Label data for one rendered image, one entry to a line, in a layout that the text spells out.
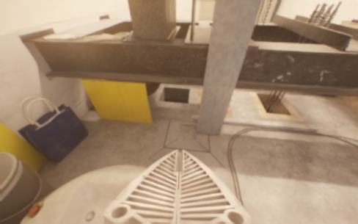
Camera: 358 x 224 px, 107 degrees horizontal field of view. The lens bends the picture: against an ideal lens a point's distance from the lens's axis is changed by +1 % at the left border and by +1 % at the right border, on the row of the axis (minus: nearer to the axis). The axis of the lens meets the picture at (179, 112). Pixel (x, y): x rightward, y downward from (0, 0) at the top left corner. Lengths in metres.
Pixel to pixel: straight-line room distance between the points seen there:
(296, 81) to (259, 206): 0.81
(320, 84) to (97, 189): 1.37
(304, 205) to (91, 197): 1.09
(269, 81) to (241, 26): 0.48
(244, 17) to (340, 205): 1.13
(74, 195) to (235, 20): 0.92
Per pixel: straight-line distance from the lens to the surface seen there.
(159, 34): 0.90
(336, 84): 1.34
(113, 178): 0.62
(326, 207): 1.22
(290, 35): 1.93
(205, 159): 1.01
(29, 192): 0.97
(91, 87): 1.22
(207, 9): 3.94
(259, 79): 1.06
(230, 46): 0.76
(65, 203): 0.65
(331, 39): 1.20
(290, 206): 1.10
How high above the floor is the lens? 0.88
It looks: 42 degrees down
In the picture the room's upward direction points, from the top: straight up
